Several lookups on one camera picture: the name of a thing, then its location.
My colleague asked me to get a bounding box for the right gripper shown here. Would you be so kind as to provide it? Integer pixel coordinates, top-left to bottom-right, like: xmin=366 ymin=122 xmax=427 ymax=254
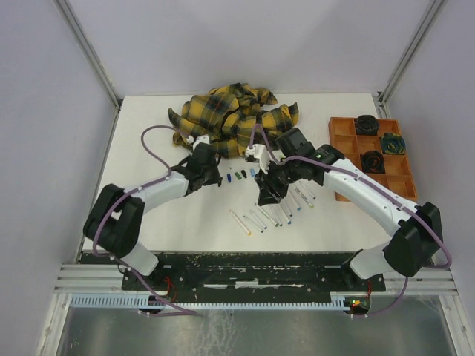
xmin=254 ymin=157 xmax=301 ymax=207

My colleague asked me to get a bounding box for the dark green marker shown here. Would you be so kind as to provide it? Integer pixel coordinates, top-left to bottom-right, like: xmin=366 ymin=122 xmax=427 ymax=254
xmin=257 ymin=205 xmax=280 ymax=227

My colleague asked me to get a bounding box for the yellow cap marker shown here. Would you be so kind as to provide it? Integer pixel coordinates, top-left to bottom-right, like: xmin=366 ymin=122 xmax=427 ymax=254
xmin=229 ymin=210 xmax=252 ymax=236

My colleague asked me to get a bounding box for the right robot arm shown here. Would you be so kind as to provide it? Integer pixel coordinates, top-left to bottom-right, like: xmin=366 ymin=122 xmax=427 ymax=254
xmin=245 ymin=128 xmax=447 ymax=290

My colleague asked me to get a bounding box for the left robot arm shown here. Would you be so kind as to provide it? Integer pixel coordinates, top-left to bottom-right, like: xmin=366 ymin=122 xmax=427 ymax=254
xmin=82 ymin=142 xmax=222 ymax=289

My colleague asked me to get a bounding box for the yellow plaid cloth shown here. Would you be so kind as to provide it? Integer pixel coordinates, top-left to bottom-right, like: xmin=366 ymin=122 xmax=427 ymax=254
xmin=168 ymin=83 xmax=300 ymax=159

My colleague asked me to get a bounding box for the orange compartment tray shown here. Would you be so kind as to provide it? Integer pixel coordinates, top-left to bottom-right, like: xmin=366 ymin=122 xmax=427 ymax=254
xmin=328 ymin=117 xmax=418 ymax=201

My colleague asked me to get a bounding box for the black orange rolled sock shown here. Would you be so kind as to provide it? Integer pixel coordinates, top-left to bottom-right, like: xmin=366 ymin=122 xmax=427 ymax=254
xmin=361 ymin=151 xmax=385 ymax=174

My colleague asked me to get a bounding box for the teal yellow rolled sock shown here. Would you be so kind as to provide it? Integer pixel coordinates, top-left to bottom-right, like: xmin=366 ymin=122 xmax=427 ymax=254
xmin=380 ymin=133 xmax=406 ymax=156

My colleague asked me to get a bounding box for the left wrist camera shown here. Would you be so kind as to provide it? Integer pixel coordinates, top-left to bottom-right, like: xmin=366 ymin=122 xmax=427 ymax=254
xmin=186 ymin=135 xmax=210 ymax=150

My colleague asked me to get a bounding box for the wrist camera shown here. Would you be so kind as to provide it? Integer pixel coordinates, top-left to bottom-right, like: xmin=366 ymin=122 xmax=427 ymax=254
xmin=186 ymin=135 xmax=210 ymax=150
xmin=245 ymin=144 xmax=270 ymax=174

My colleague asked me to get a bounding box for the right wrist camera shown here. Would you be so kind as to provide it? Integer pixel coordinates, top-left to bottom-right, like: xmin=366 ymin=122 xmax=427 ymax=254
xmin=245 ymin=144 xmax=270 ymax=174

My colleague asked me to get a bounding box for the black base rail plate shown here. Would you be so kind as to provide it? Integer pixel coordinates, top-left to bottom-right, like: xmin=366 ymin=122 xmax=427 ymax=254
xmin=122 ymin=251 xmax=394 ymax=302

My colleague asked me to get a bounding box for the light blue cable duct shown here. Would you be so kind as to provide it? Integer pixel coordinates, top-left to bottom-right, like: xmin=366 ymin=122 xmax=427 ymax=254
xmin=70 ymin=292 xmax=368 ymax=309

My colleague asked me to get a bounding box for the right aluminium frame post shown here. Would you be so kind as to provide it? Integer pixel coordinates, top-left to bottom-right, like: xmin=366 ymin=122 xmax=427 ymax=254
xmin=373 ymin=0 xmax=448 ymax=119

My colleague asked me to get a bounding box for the aluminium frame post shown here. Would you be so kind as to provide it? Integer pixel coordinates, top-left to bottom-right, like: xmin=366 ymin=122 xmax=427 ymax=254
xmin=51 ymin=0 xmax=123 ymax=112
xmin=373 ymin=0 xmax=448 ymax=119

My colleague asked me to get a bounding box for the left aluminium frame post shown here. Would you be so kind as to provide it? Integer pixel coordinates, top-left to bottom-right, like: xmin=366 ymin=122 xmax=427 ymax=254
xmin=51 ymin=0 xmax=123 ymax=112

